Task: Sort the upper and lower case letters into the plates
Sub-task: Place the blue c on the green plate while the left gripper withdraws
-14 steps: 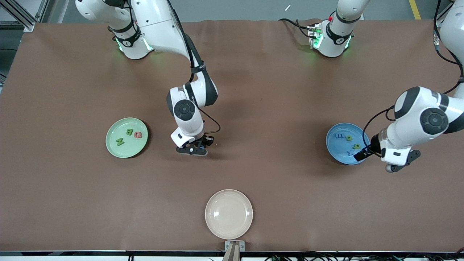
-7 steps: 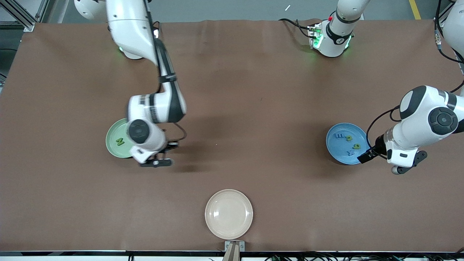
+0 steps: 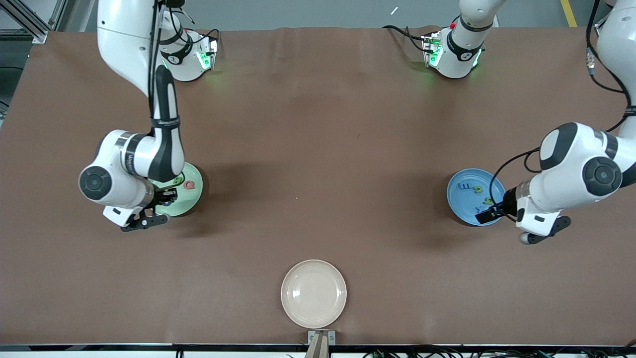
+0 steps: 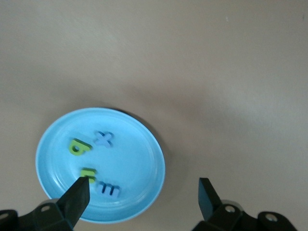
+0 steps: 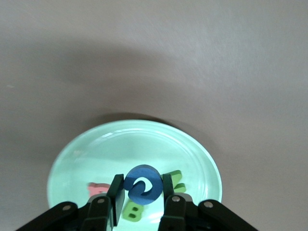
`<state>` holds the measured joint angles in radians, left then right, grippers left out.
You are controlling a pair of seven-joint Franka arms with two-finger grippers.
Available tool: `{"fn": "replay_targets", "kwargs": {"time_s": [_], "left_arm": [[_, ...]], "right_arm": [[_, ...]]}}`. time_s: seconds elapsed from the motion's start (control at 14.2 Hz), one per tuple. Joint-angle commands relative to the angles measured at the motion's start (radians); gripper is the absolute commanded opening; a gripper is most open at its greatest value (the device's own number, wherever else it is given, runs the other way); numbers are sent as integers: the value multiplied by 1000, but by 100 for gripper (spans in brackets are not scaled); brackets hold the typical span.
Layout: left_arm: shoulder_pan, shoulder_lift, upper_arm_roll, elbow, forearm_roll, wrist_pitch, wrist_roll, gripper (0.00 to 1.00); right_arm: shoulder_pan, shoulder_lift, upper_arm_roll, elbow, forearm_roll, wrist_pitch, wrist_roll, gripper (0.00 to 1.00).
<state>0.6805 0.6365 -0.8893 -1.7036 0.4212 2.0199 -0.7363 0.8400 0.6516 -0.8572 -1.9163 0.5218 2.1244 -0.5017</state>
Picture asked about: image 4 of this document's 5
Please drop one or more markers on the blue plate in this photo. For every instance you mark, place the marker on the blue plate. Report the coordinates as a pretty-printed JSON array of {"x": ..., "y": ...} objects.
[{"x": 134, "y": 163}]

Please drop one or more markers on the blue foam letter x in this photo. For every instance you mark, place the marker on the blue foam letter x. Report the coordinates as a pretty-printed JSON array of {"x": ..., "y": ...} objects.
[{"x": 103, "y": 139}]

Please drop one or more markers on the blue foam letter m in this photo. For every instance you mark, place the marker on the blue foam letter m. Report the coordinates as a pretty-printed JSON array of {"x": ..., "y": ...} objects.
[{"x": 107, "y": 184}]

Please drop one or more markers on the brown table cover sheet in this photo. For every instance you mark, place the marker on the brown table cover sheet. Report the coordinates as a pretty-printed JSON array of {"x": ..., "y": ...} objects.
[{"x": 192, "y": 60}]

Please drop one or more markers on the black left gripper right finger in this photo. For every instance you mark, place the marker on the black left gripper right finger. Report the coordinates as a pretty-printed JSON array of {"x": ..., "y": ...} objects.
[{"x": 211, "y": 211}]

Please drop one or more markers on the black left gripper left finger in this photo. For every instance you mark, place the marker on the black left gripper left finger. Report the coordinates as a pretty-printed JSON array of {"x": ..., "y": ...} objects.
[{"x": 69, "y": 209}]

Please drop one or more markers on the green foam letter u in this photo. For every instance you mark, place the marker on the green foam letter u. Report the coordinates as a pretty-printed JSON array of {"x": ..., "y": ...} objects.
[{"x": 87, "y": 172}]

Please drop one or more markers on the green foam letter q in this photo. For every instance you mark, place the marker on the green foam letter q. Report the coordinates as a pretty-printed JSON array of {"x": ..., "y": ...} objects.
[{"x": 83, "y": 144}]

